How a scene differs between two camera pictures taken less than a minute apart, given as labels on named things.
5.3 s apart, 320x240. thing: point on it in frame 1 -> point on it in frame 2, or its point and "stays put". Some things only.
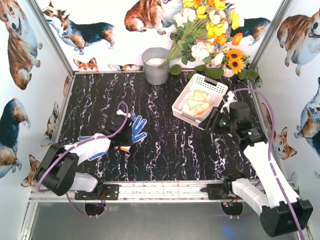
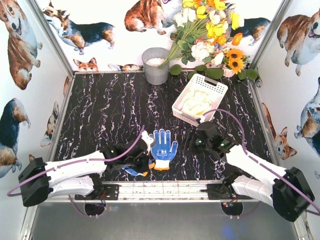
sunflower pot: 233,62 stays put
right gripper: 212,119 -> 189,141
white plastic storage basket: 201,94 stays put
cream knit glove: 199,103 stays put
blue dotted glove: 137,126 -> 162,149
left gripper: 127,130 -> 139,161
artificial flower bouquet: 202,29 stays put
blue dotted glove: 92,149 -> 133,172
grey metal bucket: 155,74 stays put
